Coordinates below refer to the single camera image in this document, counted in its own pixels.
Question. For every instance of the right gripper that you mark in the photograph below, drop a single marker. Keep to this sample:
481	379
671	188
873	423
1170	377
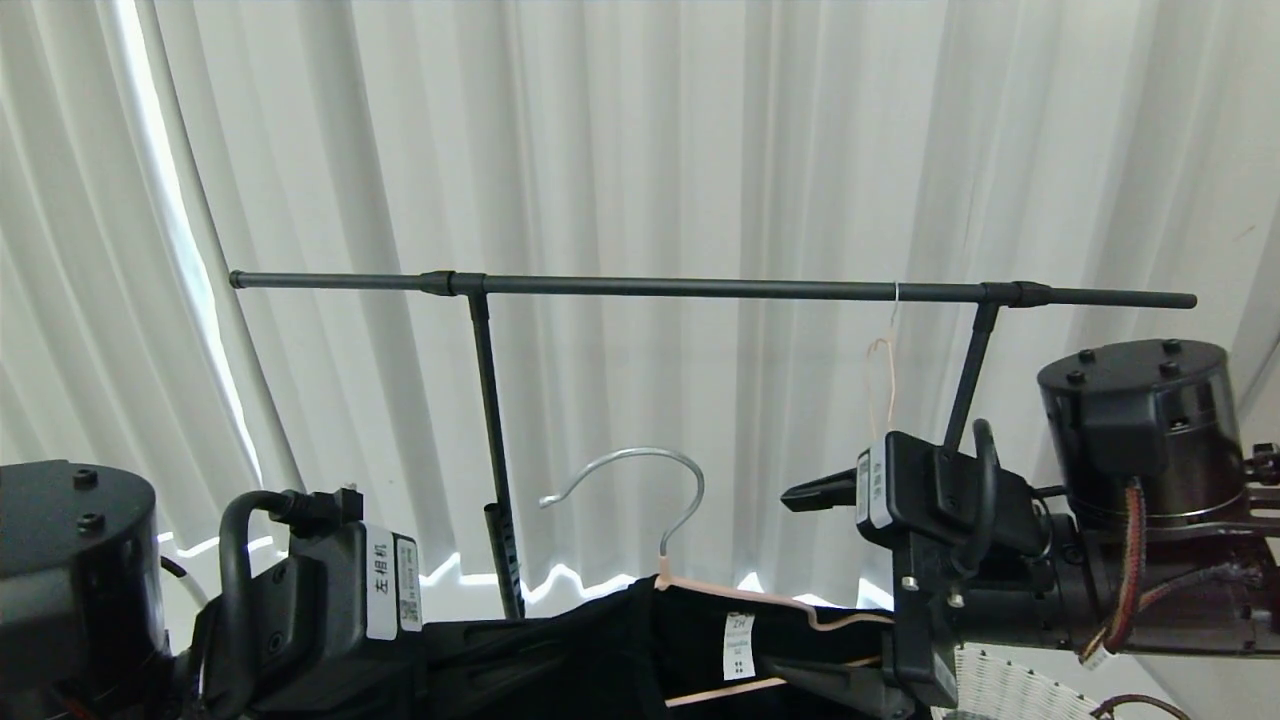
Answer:
1020	605

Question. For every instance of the pink clothes hanger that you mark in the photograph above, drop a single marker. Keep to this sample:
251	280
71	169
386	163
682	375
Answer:
891	400
661	570

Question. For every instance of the black garment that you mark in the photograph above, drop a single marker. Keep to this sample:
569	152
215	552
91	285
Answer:
600	660

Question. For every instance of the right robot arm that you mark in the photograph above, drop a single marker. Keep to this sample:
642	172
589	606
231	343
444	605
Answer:
1140	430

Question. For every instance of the white laundry basket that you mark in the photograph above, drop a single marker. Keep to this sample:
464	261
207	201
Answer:
1010	690

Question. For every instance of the black clothes rack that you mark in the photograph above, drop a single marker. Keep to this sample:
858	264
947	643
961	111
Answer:
700	288

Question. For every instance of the white curtain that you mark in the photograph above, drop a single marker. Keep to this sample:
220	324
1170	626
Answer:
650	130

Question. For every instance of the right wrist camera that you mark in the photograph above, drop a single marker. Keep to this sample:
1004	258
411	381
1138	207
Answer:
930	490

